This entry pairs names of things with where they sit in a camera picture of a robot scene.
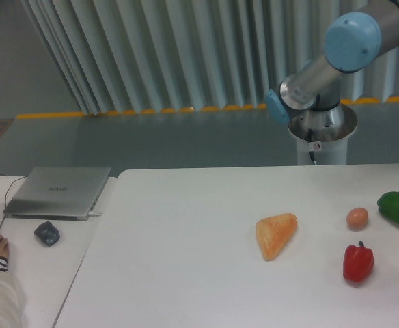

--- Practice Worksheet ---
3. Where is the red bell pepper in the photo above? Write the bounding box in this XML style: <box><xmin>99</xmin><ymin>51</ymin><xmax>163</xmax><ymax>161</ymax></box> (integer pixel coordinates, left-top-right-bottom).
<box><xmin>342</xmin><ymin>241</ymin><xmax>374</xmax><ymax>283</ymax></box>

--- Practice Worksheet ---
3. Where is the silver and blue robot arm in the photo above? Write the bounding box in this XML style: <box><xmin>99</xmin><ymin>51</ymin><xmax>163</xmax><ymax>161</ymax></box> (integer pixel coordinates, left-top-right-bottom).
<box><xmin>265</xmin><ymin>1</ymin><xmax>399</xmax><ymax>124</ymax></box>

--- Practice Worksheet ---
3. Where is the silver laptop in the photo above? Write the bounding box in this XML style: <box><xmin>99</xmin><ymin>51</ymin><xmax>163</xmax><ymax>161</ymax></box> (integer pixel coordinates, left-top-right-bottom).
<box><xmin>3</xmin><ymin>167</ymin><xmax>111</xmax><ymax>221</ymax></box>

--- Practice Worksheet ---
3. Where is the white usb plug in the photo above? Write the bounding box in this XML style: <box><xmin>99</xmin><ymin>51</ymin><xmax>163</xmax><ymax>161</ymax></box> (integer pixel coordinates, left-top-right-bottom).
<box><xmin>88</xmin><ymin>212</ymin><xmax>103</xmax><ymax>217</ymax></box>

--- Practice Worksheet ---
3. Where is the white ribbed curtain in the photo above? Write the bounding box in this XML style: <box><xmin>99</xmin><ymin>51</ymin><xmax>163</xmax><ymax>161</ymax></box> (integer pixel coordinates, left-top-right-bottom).
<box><xmin>20</xmin><ymin>0</ymin><xmax>399</xmax><ymax>117</ymax></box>

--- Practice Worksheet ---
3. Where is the triangular orange bread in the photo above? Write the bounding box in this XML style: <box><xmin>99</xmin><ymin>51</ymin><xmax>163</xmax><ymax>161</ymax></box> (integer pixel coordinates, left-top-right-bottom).
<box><xmin>255</xmin><ymin>213</ymin><xmax>298</xmax><ymax>261</ymax></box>

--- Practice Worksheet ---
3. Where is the brown egg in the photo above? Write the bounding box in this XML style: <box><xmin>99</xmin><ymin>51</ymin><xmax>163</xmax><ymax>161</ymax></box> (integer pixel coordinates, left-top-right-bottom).
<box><xmin>346</xmin><ymin>208</ymin><xmax>369</xmax><ymax>230</ymax></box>

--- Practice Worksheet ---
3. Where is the grey laptop cable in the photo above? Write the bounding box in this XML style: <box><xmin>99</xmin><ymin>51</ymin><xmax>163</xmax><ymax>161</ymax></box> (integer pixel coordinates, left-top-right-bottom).
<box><xmin>0</xmin><ymin>174</ymin><xmax>28</xmax><ymax>237</ymax></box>

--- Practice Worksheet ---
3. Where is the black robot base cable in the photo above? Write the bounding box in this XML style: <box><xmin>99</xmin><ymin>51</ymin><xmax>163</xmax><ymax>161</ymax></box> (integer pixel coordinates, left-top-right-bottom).
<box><xmin>307</xmin><ymin>128</ymin><xmax>318</xmax><ymax>166</ymax></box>

